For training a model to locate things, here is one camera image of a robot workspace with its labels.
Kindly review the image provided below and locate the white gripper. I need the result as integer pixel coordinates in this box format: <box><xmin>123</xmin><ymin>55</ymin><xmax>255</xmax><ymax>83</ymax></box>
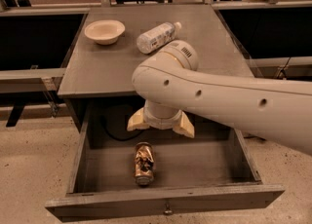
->
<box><xmin>127</xmin><ymin>100</ymin><xmax>195</xmax><ymax>138</ymax></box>

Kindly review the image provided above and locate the crushed orange soda can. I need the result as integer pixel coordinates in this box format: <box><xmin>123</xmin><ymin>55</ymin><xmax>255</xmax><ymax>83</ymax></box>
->
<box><xmin>135</xmin><ymin>142</ymin><xmax>155</xmax><ymax>186</ymax></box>

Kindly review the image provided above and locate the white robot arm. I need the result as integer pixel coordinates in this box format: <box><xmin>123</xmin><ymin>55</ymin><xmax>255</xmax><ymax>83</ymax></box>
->
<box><xmin>127</xmin><ymin>41</ymin><xmax>312</xmax><ymax>155</ymax></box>

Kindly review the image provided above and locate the open grey wooden drawer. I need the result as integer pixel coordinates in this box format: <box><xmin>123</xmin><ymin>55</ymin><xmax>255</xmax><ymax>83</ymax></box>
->
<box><xmin>46</xmin><ymin>100</ymin><xmax>284</xmax><ymax>222</ymax></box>

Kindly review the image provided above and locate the small metal drawer knob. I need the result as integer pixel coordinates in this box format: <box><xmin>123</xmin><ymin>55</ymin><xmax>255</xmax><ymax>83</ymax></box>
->
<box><xmin>163</xmin><ymin>201</ymin><xmax>174</xmax><ymax>215</ymax></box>

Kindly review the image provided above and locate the clear plastic water bottle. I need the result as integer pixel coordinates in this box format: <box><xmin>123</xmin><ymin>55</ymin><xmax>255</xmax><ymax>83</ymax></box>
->
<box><xmin>136</xmin><ymin>22</ymin><xmax>181</xmax><ymax>55</ymax></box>

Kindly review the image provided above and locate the beige ceramic bowl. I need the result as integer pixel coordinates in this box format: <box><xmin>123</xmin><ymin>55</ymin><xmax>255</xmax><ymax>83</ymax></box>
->
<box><xmin>84</xmin><ymin>20</ymin><xmax>125</xmax><ymax>45</ymax></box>

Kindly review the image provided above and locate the black cable behind drawer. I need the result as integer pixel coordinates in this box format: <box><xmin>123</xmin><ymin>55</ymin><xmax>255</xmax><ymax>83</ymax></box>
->
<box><xmin>100</xmin><ymin>104</ymin><xmax>144</xmax><ymax>143</ymax></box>

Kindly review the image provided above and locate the grey metal rail frame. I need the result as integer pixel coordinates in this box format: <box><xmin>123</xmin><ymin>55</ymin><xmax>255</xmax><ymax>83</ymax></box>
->
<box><xmin>0</xmin><ymin>0</ymin><xmax>312</xmax><ymax>119</ymax></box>

